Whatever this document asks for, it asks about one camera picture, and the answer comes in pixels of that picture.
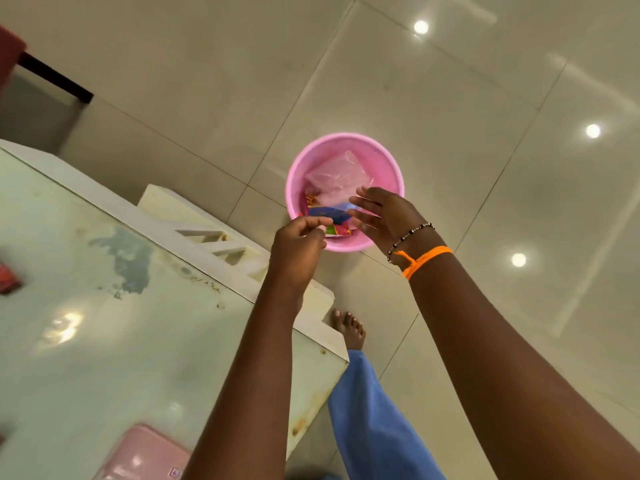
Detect person's right hand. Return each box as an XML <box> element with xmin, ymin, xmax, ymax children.
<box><xmin>348</xmin><ymin>186</ymin><xmax>445</xmax><ymax>271</ymax></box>

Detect person's left hand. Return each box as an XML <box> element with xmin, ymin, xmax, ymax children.
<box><xmin>266</xmin><ymin>216</ymin><xmax>334</xmax><ymax>296</ymax></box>

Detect person's right forearm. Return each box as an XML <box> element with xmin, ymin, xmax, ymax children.
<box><xmin>400</xmin><ymin>247</ymin><xmax>640</xmax><ymax>480</ymax></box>

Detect person's left forearm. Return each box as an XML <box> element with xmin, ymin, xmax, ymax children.
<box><xmin>181</xmin><ymin>277</ymin><xmax>313</xmax><ymax>480</ymax></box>

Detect colourful snack wrapper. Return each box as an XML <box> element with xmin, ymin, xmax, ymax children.
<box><xmin>305</xmin><ymin>193</ymin><xmax>362</xmax><ymax>238</ymax></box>

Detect blue snack wrapper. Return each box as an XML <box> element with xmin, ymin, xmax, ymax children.
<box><xmin>307</xmin><ymin>205</ymin><xmax>359</xmax><ymax>225</ymax></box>

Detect clear plastic bag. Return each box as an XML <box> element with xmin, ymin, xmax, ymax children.
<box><xmin>303</xmin><ymin>150</ymin><xmax>374</xmax><ymax>208</ymax></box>

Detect pink plastic bucket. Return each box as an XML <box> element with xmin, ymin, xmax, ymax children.
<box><xmin>285</xmin><ymin>133</ymin><xmax>406</xmax><ymax>254</ymax></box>

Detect orange thread wristband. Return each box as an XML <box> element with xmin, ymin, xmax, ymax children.
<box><xmin>392</xmin><ymin>246</ymin><xmax>454</xmax><ymax>282</ymax></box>

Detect person's bare foot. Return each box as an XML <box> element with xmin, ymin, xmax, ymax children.
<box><xmin>329</xmin><ymin>309</ymin><xmax>367</xmax><ymax>352</ymax></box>

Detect white carved table base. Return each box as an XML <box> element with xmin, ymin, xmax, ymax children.
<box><xmin>137</xmin><ymin>184</ymin><xmax>335</xmax><ymax>321</ymax></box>

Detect white glass-top table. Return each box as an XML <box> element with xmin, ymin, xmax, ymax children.
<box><xmin>0</xmin><ymin>139</ymin><xmax>350</xmax><ymax>480</ymax></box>

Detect blue trouser leg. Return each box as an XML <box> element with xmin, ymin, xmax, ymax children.
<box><xmin>327</xmin><ymin>349</ymin><xmax>447</xmax><ymax>480</ymax></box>

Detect pink plastic box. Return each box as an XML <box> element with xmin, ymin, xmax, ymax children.
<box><xmin>94</xmin><ymin>424</ymin><xmax>192</xmax><ymax>480</ymax></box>

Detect black metal bar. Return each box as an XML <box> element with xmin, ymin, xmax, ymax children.
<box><xmin>17</xmin><ymin>52</ymin><xmax>95</xmax><ymax>105</ymax></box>

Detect small red packet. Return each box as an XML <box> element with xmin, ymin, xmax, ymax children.
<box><xmin>0</xmin><ymin>264</ymin><xmax>24</xmax><ymax>296</ymax></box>

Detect red chair seat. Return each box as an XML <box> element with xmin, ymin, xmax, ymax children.
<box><xmin>0</xmin><ymin>25</ymin><xmax>27</xmax><ymax>91</ymax></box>

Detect black beaded bracelet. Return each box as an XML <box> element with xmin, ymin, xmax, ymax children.
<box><xmin>386</xmin><ymin>222</ymin><xmax>436</xmax><ymax>263</ymax></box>

